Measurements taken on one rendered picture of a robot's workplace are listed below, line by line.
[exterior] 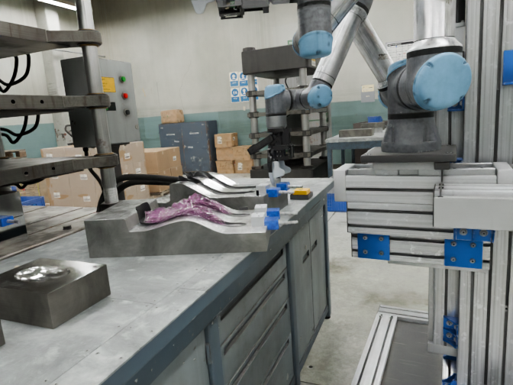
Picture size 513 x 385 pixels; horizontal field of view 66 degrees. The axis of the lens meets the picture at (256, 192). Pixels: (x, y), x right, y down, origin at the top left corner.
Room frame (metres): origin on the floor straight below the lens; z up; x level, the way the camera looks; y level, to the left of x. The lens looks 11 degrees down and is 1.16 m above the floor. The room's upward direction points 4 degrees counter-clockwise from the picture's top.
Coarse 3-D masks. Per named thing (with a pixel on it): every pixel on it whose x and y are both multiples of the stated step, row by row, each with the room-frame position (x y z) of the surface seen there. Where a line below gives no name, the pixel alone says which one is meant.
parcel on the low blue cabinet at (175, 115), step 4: (160, 112) 8.75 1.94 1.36; (164, 112) 8.70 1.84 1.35; (168, 112) 8.66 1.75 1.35; (172, 112) 8.63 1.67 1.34; (176, 112) 8.62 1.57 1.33; (180, 112) 8.74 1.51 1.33; (164, 116) 8.70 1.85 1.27; (168, 116) 8.65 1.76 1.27; (172, 116) 8.62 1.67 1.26; (176, 116) 8.62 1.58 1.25; (180, 116) 8.72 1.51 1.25; (164, 120) 8.71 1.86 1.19; (168, 120) 8.67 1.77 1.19; (172, 120) 8.63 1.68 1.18; (176, 120) 8.60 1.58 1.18; (180, 120) 8.73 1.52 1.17
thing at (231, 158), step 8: (216, 136) 8.34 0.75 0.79; (224, 136) 8.26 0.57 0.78; (232, 136) 8.25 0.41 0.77; (216, 144) 8.35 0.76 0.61; (224, 144) 8.27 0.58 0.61; (232, 144) 8.23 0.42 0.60; (216, 152) 8.36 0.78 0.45; (224, 152) 8.31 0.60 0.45; (232, 152) 8.22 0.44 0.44; (240, 152) 8.16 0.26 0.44; (224, 160) 8.35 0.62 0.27; (232, 160) 8.23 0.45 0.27; (240, 160) 8.15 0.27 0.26; (248, 160) 8.08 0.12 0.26; (224, 168) 8.29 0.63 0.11; (232, 168) 8.21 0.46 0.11; (240, 168) 8.16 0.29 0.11; (248, 168) 8.09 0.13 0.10
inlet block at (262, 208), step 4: (260, 204) 1.23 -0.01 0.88; (264, 204) 1.22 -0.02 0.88; (256, 208) 1.18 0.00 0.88; (260, 208) 1.18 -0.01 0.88; (264, 208) 1.18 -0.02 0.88; (272, 208) 1.22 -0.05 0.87; (276, 208) 1.22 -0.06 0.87; (268, 212) 1.18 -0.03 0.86; (272, 212) 1.18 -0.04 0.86; (276, 212) 1.18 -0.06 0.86; (280, 212) 1.19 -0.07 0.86; (284, 212) 1.19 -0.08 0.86; (288, 212) 1.19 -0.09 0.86; (292, 212) 1.19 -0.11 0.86; (296, 212) 1.19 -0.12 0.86; (272, 216) 1.18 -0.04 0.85
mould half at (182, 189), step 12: (204, 180) 1.53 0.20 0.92; (228, 180) 1.63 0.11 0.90; (180, 192) 1.44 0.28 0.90; (192, 192) 1.42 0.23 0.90; (204, 192) 1.42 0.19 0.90; (252, 192) 1.39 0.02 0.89; (168, 204) 1.47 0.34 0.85; (228, 204) 1.37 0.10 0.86; (240, 204) 1.35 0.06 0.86; (252, 204) 1.33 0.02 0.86; (276, 204) 1.43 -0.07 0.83; (288, 204) 1.55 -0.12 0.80
